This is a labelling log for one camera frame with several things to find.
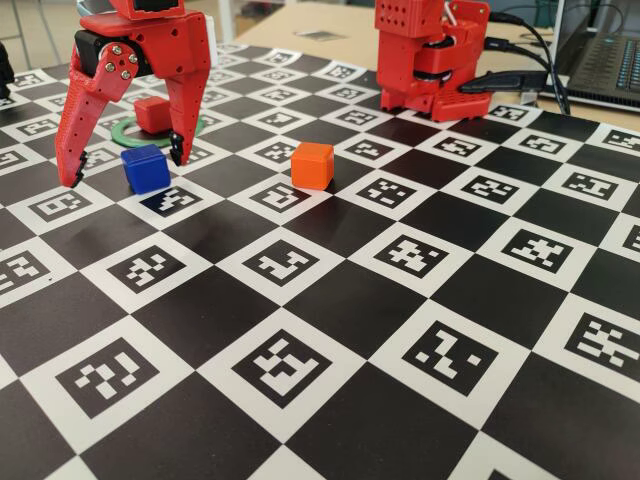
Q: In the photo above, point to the blue cube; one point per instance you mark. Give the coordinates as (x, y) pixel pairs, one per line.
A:
(145, 170)

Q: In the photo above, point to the orange cube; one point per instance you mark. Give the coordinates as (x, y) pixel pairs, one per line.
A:
(312, 167)

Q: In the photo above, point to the black stand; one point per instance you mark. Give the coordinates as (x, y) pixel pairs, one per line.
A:
(5, 70)

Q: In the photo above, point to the black white marker mat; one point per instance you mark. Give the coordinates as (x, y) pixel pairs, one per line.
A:
(350, 325)

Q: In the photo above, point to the white table leg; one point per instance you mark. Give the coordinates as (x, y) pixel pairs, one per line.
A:
(226, 20)

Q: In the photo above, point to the dark laptop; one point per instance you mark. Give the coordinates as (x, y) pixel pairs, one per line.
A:
(600, 65)

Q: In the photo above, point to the red cube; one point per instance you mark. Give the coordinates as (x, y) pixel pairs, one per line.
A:
(150, 115)

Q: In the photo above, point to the red robot arm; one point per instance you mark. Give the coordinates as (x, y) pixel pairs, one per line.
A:
(400, 60)

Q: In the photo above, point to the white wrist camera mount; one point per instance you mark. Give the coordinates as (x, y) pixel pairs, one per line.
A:
(211, 45)

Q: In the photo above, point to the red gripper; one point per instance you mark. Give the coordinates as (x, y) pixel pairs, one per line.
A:
(167, 47)

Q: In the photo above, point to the small marker sheet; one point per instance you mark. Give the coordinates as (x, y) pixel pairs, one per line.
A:
(320, 35)

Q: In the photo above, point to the grey metal chair leg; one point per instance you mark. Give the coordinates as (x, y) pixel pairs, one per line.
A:
(48, 25)
(21, 35)

